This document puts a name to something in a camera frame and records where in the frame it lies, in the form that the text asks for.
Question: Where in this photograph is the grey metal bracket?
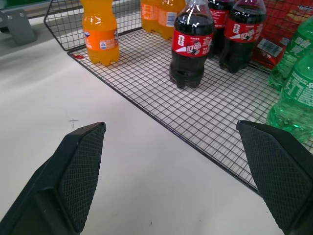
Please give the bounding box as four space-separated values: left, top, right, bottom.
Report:
0 0 53 46

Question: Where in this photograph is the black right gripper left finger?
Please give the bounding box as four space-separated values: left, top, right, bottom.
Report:
0 121 107 235

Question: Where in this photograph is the red snack bag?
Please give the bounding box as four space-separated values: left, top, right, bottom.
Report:
249 0 313 71

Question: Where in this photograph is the orange soda bottle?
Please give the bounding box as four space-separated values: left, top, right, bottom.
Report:
158 0 186 40
80 0 120 66
140 0 162 34

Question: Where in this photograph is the green soda bottle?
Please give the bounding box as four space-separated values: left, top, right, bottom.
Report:
268 15 313 92
266 50 313 144

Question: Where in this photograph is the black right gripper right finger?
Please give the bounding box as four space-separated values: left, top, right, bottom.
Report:
236 119 313 235

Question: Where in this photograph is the cola bottle red label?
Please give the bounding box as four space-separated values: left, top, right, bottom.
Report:
219 0 267 73
207 0 237 59
168 0 215 89

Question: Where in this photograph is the black wire basket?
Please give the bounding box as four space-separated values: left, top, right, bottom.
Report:
44 0 313 193

